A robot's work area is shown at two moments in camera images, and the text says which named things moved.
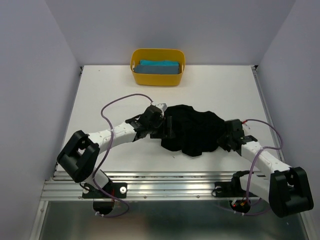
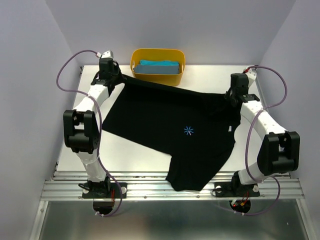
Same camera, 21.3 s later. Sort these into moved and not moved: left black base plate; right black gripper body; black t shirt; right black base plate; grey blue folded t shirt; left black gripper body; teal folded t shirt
Moved: right black gripper body; black t shirt; left black gripper body
Not moved: left black base plate; grey blue folded t shirt; right black base plate; teal folded t shirt
